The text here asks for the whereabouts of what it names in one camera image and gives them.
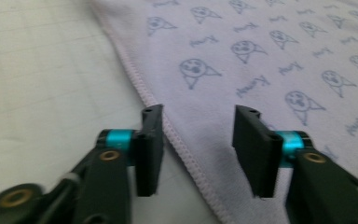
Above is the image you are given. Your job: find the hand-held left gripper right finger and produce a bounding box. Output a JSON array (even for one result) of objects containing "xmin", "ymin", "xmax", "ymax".
[{"xmin": 232, "ymin": 105, "xmax": 284, "ymax": 199}]

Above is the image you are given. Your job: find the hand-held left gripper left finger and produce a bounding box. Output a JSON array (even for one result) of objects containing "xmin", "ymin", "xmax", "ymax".
[{"xmin": 134, "ymin": 104, "xmax": 165, "ymax": 198}]

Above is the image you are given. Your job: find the lilac printed towel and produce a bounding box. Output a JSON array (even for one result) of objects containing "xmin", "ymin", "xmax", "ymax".
[{"xmin": 88, "ymin": 0, "xmax": 358, "ymax": 224}]

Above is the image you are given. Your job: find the white foam mat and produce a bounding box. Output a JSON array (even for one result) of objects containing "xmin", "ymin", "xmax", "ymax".
[{"xmin": 0, "ymin": 0, "xmax": 222, "ymax": 224}]

